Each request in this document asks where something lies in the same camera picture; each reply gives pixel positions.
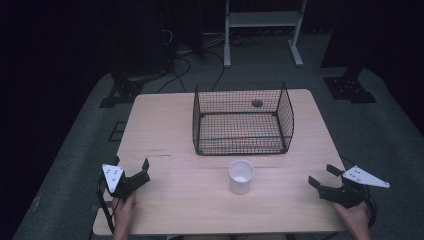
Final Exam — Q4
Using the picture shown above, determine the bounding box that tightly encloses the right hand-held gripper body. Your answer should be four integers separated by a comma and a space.
318, 165, 391, 210

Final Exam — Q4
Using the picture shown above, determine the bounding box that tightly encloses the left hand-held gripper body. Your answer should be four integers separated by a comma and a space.
101, 163, 151, 201

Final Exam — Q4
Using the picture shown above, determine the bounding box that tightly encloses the person's right hand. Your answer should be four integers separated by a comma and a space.
332, 200, 372, 234

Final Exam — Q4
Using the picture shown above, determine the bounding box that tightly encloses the person's left hand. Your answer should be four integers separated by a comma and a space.
111, 191, 138, 232

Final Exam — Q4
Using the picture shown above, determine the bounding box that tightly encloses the black stand base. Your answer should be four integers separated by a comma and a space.
322, 61, 378, 105
98, 74, 145, 109

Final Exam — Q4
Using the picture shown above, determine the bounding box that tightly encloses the white cup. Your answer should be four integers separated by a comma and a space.
228, 159, 255, 196

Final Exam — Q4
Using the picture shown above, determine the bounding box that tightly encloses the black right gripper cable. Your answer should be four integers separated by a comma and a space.
364, 186, 378, 229

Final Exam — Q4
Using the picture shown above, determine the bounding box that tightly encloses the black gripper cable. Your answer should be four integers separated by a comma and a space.
364, 186, 378, 229
95, 174, 116, 234

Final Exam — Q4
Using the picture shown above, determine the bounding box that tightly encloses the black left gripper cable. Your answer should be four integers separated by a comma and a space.
95, 174, 116, 234

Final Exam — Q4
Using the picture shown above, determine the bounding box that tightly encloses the black wire mesh basket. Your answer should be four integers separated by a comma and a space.
191, 81, 296, 157

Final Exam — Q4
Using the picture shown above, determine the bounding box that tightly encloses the black floor cable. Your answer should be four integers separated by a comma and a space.
203, 49, 227, 93
156, 55, 193, 95

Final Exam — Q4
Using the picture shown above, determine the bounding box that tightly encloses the tangle of dark cables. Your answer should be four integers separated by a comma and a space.
229, 32, 264, 48

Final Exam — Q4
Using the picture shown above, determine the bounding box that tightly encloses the white metal stand frame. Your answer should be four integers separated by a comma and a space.
223, 0, 308, 70

